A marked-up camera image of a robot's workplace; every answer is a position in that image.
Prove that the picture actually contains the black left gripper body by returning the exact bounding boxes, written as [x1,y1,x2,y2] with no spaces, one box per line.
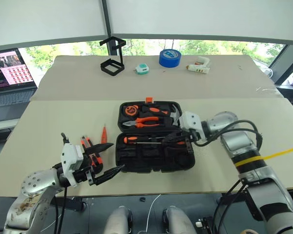
[72,154,99,187]

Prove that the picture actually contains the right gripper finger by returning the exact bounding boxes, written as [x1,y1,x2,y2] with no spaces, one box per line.
[161,136,188,146]
[164,130,186,142]

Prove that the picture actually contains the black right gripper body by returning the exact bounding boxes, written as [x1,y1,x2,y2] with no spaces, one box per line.
[183,129,197,155]

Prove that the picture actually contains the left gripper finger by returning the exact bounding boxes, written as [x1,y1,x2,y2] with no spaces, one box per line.
[84,142,115,156]
[89,164,126,186]

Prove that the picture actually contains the slim orange handled screwdriver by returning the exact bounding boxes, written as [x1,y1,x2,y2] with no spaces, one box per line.
[134,140,187,146]

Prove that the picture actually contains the orange black utility knife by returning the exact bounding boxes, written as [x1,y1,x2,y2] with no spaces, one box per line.
[80,136,104,169]

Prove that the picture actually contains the black plastic tool case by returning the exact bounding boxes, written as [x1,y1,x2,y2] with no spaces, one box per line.
[115,97,196,174]

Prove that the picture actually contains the silver claw hammer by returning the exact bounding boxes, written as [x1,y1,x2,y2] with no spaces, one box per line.
[165,104,184,128]

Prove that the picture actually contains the long orange black screwdriver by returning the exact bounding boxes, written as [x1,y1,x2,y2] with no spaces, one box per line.
[123,136,167,145]

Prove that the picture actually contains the stubby orange black screwdriver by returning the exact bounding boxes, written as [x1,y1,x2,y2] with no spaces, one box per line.
[140,105,170,117]

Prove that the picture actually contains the grey rounded robot leg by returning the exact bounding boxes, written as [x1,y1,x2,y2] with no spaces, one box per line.
[105,206,133,234]
[162,206,197,234]

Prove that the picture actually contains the orange black tape measure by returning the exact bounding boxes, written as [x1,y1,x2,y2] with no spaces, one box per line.
[124,104,140,117]

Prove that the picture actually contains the yellow zip tie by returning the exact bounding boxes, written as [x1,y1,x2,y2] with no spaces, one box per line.
[235,147,293,168]

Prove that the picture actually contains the white glue gun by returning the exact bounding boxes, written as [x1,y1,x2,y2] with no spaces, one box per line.
[186,56,212,75]

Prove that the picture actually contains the blue tape roll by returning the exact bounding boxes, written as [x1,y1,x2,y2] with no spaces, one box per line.
[158,48,182,69]

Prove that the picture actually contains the small teal white tape measure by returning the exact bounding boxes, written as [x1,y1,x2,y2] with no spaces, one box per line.
[133,63,150,76]

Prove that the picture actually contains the open laptop computer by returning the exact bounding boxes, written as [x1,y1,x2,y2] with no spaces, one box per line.
[0,47,38,123]

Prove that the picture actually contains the white roller blind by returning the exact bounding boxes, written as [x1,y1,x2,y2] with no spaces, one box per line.
[105,0,293,46]
[0,0,108,47]

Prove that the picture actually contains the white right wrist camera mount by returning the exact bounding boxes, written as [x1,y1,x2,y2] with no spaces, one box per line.
[178,111,206,144]

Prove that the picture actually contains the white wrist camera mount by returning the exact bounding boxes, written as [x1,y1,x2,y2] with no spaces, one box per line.
[60,143,84,188]
[178,111,206,144]

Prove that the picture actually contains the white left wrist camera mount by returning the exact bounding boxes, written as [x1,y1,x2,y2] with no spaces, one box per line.
[60,143,84,188]

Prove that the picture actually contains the orange handled pliers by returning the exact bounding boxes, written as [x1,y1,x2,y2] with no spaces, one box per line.
[123,116,161,129]

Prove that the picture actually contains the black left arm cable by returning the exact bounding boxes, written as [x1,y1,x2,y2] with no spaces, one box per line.
[54,133,70,234]

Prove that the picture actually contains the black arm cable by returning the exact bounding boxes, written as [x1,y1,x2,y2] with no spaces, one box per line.
[194,118,263,234]
[54,133,70,234]

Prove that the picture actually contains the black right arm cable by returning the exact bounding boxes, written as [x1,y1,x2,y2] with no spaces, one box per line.
[194,118,263,234]

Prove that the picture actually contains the thin white cable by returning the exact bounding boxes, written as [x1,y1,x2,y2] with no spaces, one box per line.
[145,194,162,234]

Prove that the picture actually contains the black wire frame stand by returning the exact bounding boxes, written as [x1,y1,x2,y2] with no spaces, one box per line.
[99,36,127,78]

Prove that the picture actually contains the slanted dark window frame post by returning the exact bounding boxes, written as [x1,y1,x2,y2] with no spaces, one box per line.
[268,44,293,85]

